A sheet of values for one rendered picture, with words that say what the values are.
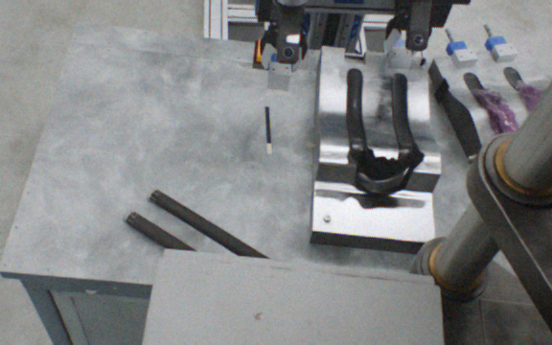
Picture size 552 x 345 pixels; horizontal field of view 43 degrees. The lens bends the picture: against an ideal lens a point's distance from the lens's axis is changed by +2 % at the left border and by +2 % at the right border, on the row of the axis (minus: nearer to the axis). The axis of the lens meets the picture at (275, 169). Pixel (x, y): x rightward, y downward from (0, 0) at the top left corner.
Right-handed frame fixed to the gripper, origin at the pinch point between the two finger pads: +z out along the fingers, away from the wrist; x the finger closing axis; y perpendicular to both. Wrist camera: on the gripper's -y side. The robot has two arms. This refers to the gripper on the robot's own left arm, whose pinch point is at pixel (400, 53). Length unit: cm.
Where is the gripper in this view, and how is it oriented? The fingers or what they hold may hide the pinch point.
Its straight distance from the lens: 172.8
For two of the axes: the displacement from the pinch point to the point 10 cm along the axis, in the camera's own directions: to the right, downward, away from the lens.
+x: -9.9, -1.1, -0.5
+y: 0.7, -8.3, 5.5
